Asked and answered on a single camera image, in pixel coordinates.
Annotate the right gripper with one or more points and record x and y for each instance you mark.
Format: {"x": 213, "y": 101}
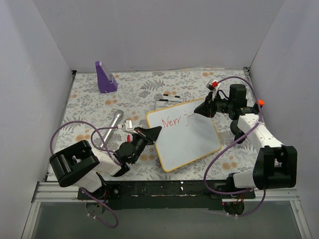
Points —
{"x": 211, "y": 107}

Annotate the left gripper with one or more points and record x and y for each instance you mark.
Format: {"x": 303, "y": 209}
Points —
{"x": 145, "y": 137}

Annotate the yellow framed whiteboard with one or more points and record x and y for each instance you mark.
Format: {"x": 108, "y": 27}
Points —
{"x": 183, "y": 139}

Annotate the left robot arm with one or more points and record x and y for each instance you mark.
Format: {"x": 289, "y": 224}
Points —
{"x": 83, "y": 166}

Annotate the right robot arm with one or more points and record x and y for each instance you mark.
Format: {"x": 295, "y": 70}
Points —
{"x": 276, "y": 163}

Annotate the silver microphone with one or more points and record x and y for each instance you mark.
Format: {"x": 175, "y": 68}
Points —
{"x": 117, "y": 117}

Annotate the black toy gun orange tip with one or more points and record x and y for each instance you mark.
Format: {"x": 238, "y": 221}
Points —
{"x": 244, "y": 118}

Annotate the purple wedge stand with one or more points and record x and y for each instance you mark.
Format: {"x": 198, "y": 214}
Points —
{"x": 106, "y": 81}

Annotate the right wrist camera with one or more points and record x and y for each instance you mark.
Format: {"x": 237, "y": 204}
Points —
{"x": 213, "y": 86}

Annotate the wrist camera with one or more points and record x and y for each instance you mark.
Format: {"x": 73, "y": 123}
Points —
{"x": 126, "y": 126}
{"x": 213, "y": 86}

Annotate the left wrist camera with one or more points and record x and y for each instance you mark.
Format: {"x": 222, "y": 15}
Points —
{"x": 126, "y": 126}

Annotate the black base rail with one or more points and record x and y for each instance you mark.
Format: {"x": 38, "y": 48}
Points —
{"x": 152, "y": 194}

